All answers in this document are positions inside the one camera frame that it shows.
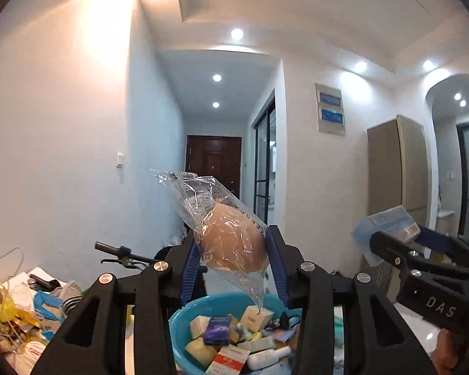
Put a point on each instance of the yellow soap bar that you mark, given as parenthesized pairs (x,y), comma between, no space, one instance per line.
(199,351)

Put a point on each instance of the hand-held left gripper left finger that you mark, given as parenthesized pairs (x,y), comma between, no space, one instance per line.
(188,277)

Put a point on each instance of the white carton box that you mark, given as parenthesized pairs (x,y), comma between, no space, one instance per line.
(254,316)

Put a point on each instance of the dark wooden door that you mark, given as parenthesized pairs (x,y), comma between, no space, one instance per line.
(211,156)

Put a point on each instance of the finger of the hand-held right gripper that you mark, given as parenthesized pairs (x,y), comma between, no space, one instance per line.
(434,238)
(391,248)

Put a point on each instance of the small blue box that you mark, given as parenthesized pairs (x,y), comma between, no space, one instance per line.
(217,330)

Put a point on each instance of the beige refrigerator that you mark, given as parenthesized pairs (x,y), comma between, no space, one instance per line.
(394,164)

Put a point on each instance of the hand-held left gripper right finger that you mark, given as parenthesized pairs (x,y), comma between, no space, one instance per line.
(277,265)

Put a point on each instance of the bread bun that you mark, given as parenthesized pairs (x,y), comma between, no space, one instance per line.
(234,242)

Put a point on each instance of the teal plastic basin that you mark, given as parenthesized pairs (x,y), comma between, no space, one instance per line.
(219,302)

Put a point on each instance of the person's right hand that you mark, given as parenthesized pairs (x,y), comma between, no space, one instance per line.
(443,349)

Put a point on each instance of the red white box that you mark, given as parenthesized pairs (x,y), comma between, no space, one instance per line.
(226,361)

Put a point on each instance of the yellow plastic bag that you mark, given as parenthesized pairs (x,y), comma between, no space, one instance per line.
(4,308)

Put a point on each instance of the wall electrical panel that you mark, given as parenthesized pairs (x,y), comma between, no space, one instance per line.
(330,105)

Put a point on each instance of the small white bottle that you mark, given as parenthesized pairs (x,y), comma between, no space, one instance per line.
(265,358)

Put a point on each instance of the pale blue tissue packet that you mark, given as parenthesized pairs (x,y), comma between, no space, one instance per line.
(387,220)

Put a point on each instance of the white soap bar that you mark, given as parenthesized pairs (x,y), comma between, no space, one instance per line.
(199,326)

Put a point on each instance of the black framed glass sliding door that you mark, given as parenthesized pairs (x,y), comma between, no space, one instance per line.
(264,156)

